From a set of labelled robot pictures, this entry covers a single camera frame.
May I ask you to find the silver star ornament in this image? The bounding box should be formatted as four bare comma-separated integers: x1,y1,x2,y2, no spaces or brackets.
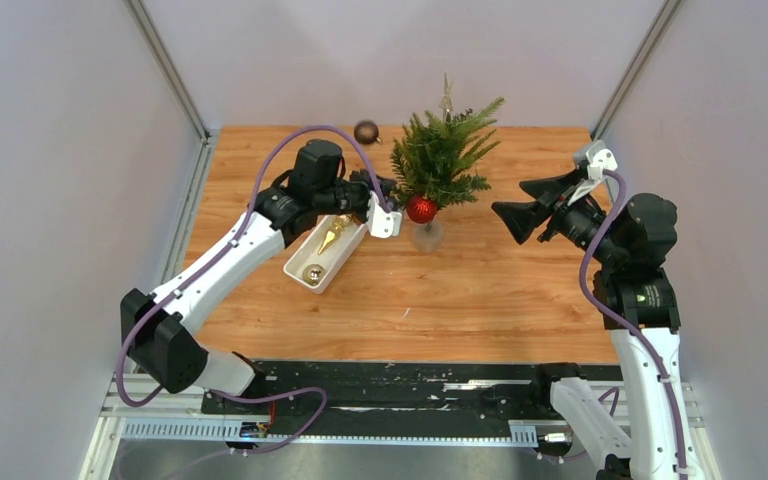
439,73,453,122

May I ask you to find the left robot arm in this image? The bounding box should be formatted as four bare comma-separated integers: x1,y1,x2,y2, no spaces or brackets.
120,139,401,414

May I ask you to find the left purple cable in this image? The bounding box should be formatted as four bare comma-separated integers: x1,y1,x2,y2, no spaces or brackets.
114,124,395,458

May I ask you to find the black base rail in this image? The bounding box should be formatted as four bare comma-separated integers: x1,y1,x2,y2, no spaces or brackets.
201,360,586,439

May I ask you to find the white slotted cable duct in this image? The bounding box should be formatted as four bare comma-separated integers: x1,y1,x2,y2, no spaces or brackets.
121,418,539,448

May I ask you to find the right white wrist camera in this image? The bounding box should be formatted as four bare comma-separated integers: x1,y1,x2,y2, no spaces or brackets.
567,140,618,205

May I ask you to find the right aluminium frame post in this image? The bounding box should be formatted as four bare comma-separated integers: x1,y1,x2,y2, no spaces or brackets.
590,0,684,140

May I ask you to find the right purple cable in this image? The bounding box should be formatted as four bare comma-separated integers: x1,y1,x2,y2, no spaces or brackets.
578,170,690,480

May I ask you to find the dark brown ball ornament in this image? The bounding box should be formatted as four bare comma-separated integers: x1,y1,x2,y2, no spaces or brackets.
353,119,382,145

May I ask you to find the red glitter ball ornament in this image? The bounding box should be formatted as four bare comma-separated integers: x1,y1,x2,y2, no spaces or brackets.
405,195,439,224

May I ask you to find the gold finial ornament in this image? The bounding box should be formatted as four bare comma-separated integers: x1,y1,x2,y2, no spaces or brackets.
317,214,354,255

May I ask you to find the gold ball ornament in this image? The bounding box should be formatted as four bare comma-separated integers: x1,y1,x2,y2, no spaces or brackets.
301,263,327,287

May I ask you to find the small green christmas tree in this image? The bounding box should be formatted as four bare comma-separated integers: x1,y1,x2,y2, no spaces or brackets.
390,97,505,253

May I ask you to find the left aluminium frame post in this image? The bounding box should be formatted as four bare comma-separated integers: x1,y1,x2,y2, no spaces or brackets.
124,0,211,144

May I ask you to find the purple cable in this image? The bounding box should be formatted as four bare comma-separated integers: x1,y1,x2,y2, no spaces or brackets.
578,170,690,480
114,124,395,458

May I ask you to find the aluminium frame post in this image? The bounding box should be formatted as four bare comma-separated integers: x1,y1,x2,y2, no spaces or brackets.
124,0,211,144
590,0,684,140

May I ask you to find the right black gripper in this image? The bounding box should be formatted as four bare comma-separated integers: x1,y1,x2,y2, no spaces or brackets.
491,168,623,267

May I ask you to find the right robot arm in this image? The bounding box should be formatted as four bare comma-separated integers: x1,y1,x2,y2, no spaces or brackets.
492,173,706,479

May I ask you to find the white ornament tray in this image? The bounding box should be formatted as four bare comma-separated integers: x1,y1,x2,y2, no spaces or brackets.
283,215,367,294

